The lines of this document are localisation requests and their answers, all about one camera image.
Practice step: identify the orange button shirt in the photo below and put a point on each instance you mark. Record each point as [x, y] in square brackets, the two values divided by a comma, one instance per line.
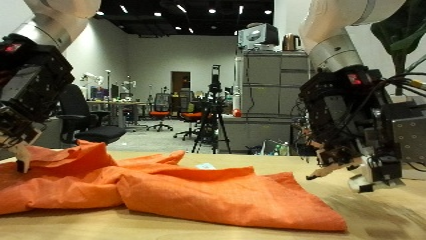
[190, 190]

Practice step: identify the black office chair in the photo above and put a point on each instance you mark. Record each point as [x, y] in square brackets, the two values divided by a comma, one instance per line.
[80, 116]

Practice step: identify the grey sofa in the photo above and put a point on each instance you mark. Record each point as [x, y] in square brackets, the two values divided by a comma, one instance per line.
[49, 135]

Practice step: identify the green plastic bottles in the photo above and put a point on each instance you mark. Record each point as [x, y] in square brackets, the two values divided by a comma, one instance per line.
[279, 149]

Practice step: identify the wooden office desk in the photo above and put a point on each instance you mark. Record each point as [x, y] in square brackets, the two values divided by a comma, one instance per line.
[117, 104]

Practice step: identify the grey filing cabinet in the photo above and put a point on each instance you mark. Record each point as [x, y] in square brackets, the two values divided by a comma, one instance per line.
[266, 86]

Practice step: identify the low grey cabinet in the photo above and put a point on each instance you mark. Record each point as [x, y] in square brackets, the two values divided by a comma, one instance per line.
[253, 133]

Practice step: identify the red ball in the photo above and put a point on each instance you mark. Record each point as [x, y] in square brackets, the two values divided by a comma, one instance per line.
[235, 113]

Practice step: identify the copper kettle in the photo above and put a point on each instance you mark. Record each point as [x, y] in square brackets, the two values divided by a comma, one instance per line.
[290, 43]

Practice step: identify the green leafy plant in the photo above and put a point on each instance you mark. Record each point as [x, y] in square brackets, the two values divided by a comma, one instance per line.
[399, 30]

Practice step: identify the orange seat office chair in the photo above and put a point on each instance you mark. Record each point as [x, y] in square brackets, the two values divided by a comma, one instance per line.
[159, 114]
[190, 116]

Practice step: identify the brown door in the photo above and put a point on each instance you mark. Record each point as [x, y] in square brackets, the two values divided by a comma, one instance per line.
[179, 81]

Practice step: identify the black camera tripod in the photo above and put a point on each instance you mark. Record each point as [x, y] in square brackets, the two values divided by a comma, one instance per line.
[211, 123]

